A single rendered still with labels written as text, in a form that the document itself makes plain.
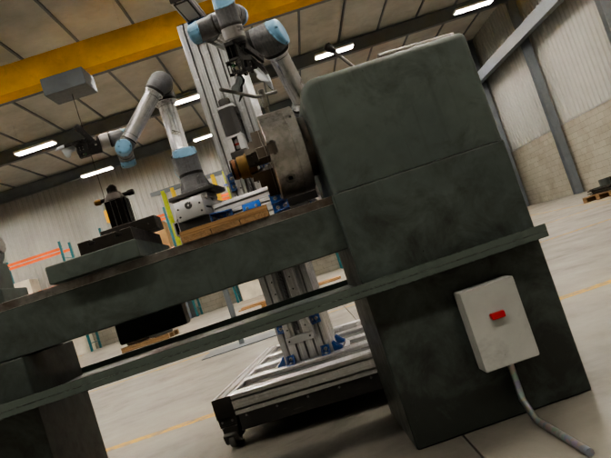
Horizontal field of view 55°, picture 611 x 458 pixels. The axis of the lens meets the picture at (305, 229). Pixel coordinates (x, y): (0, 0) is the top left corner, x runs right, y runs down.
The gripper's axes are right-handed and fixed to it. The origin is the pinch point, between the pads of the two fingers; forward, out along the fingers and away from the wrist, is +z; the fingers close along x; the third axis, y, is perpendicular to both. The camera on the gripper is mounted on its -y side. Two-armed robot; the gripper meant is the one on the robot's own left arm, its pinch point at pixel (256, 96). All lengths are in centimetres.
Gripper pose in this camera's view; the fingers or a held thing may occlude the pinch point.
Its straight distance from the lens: 211.8
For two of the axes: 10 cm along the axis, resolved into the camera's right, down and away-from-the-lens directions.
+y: -4.6, 3.1, -8.3
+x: 8.4, -1.6, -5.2
